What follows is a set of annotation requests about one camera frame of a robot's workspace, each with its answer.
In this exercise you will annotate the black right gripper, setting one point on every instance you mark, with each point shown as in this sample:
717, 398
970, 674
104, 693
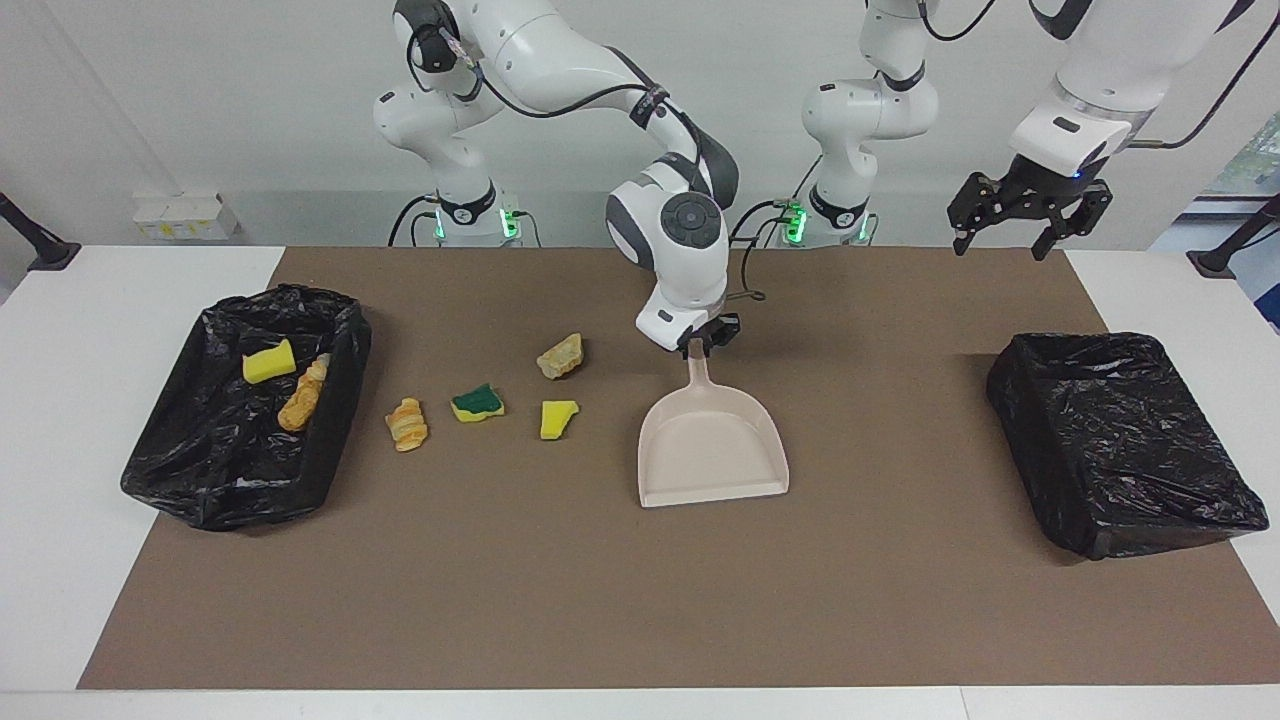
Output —
724, 327

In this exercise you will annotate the green and yellow sponge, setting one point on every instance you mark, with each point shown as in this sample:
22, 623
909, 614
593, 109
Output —
478, 404

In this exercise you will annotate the yellow sponge wedge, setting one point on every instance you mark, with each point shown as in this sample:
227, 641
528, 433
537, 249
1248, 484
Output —
556, 420

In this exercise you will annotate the white wall power box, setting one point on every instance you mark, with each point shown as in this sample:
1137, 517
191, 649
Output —
185, 217

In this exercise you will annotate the beige plastic dustpan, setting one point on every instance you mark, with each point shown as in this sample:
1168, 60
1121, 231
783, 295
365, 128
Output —
710, 450

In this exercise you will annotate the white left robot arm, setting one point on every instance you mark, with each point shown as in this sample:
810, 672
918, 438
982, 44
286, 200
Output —
870, 110

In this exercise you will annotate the pale flaky bread piece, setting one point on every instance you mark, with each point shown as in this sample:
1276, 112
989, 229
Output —
318, 370
560, 358

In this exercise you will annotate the brown bread roll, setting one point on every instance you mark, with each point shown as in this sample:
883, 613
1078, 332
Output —
297, 408

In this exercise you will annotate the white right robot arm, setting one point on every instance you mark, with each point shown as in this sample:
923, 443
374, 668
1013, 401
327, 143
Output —
690, 225

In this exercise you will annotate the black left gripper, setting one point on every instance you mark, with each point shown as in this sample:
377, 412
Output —
1045, 190

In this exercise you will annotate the black angled stand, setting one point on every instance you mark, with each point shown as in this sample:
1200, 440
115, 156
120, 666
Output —
1225, 255
35, 245

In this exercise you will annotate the notched yellow sponge piece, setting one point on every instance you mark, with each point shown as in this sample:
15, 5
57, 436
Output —
268, 363

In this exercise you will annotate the black bag lined bin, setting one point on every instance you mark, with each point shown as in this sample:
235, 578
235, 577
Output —
200, 470
1120, 440

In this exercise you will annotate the brown paper table mat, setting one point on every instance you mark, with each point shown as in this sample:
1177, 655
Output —
640, 580

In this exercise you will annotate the orange striped croissant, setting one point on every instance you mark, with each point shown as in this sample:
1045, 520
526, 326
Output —
407, 425

